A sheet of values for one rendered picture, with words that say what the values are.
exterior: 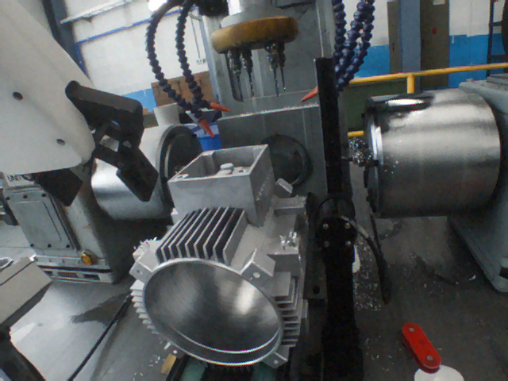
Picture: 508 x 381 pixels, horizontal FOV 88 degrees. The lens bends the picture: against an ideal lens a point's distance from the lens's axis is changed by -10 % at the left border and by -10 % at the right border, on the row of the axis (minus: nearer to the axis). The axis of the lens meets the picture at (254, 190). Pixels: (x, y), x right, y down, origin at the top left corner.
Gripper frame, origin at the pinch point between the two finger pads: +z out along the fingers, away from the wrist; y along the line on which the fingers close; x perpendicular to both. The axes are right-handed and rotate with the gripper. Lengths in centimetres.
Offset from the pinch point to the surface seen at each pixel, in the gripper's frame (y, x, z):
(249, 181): 10.9, 5.3, 7.6
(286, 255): 14.7, -1.8, 10.9
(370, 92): 79, 366, 265
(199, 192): 4.8, 4.7, 8.2
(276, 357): 12.8, -10.4, 18.9
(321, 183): 16, 33, 45
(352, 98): 52, 362, 270
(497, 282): 49, 6, 44
